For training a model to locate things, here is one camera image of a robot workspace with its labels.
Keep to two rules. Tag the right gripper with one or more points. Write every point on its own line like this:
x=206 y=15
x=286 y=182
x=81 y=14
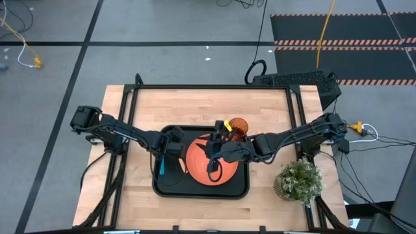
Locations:
x=227 y=151

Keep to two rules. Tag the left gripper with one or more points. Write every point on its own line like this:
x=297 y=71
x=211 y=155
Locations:
x=175 y=149

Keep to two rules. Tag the orange plate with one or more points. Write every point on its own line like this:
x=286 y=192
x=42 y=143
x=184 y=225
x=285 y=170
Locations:
x=198 y=165

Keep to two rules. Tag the orange faceted plastic cup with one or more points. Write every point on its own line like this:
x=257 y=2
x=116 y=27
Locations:
x=240 y=126

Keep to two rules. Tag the black plastic tray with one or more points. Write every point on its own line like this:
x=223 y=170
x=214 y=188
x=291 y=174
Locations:
x=195 y=191

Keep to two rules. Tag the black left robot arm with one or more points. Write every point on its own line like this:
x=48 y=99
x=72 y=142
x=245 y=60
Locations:
x=130 y=133

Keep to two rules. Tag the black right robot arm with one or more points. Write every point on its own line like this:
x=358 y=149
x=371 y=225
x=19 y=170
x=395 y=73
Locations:
x=302 y=133

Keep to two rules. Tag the potted plant white flowers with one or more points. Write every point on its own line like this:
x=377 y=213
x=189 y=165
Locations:
x=299 y=182

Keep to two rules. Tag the black computer case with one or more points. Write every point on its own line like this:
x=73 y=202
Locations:
x=299 y=79

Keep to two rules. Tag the yellow power plug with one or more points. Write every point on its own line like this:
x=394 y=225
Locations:
x=38 y=62
x=357 y=126

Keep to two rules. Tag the black hazard-striped floor mat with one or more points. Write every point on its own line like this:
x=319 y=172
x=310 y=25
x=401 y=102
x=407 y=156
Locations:
x=357 y=29

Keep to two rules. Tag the black aluminium table frame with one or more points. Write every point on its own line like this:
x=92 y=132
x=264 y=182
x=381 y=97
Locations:
x=211 y=86

